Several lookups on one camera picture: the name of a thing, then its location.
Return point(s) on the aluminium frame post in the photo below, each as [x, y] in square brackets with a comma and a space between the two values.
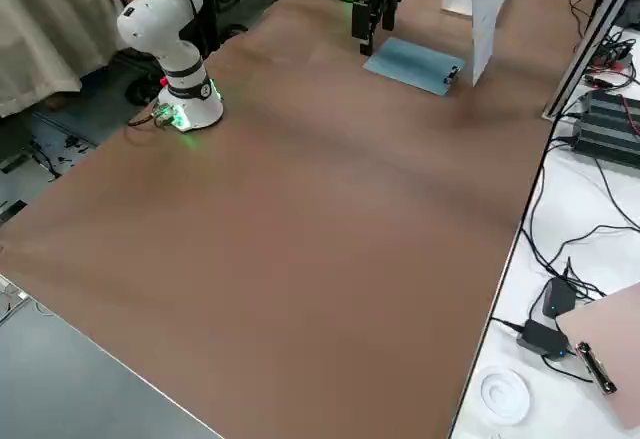
[585, 49]

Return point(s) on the white desk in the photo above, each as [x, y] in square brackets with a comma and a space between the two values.
[575, 199]

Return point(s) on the black power adapter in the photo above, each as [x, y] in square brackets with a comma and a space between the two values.
[559, 298]
[542, 339]

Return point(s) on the pink clipboard with metal clip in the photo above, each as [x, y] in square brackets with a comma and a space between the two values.
[610, 339]

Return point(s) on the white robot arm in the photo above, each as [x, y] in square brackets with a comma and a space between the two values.
[165, 19]

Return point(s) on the beige curtain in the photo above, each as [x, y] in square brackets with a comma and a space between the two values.
[45, 34]

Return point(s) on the white A4 paper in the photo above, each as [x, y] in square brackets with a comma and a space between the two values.
[482, 34]

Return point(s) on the ribbed black power unit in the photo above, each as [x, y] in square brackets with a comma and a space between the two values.
[610, 124]

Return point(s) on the blue clipboard with metal clip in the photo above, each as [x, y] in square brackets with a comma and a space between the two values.
[410, 64]

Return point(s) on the white round disc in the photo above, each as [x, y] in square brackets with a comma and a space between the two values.
[505, 409]

